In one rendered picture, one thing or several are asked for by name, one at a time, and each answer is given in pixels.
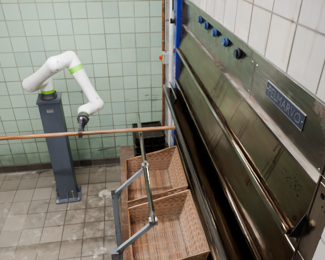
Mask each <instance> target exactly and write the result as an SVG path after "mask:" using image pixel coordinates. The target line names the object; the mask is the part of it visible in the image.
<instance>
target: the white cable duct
mask: <svg viewBox="0 0 325 260"><path fill-rule="evenodd" d="M170 18H172V0H169V82H170V81H171V45H172V24H170ZM170 114H171V112H170V110H169V107H168V126H170ZM168 145H169V147H170V130H168Z"/></svg>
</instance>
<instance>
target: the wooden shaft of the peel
mask: <svg viewBox="0 0 325 260"><path fill-rule="evenodd" d="M170 129H176V128H175V125H174V126H158V127H141V128H124V129H108V130H99V131H82V134H78V132H65V133H49V134H32V135H16V136H0V140H15V139H31V138H48V137H64V136H80V135H96V134H113V133H129V132H145V131H161V130H170Z"/></svg>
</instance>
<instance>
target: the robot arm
mask: <svg viewBox="0 0 325 260"><path fill-rule="evenodd" d="M65 68H67V69H68V70H69V72H70V73H71V75H72V76H73V78H74V79H75V80H76V82H77V83H78V84H79V86H80V87H81V89H82V91H83V92H84V94H85V96H86V97H87V99H88V101H89V102H88V103H87V104H85V105H82V106H81V107H79V109H78V117H77V121H78V126H79V127H78V134H82V131H85V130H84V128H85V125H86V124H87V123H88V121H89V119H91V118H90V117H89V116H91V115H92V114H94V113H95V112H98V111H100V110H102V109H103V107H104V102H103V100H102V99H101V98H100V96H99V95H98V94H97V92H96V90H95V89H94V87H93V85H92V84H91V82H90V80H89V78H88V76H87V74H86V71H85V69H84V68H83V66H82V64H81V62H80V60H79V58H78V56H77V55H76V54H75V53H74V52H73V51H66V52H64V53H62V54H60V55H57V56H52V57H50V58H49V59H48V60H47V61H46V62H45V64H44V65H43V66H42V67H41V68H40V69H39V70H38V71H37V72H35V73H34V74H33V75H31V76H29V77H27V78H25V79H24V80H23V82H22V86H23V89H24V90H25V91H27V92H35V91H37V90H40V91H41V96H40V98H41V100H43V101H50V100H54V99H56V98H57V94H56V90H55V86H54V81H53V75H54V74H56V73H58V72H60V71H61V70H63V69H65Z"/></svg>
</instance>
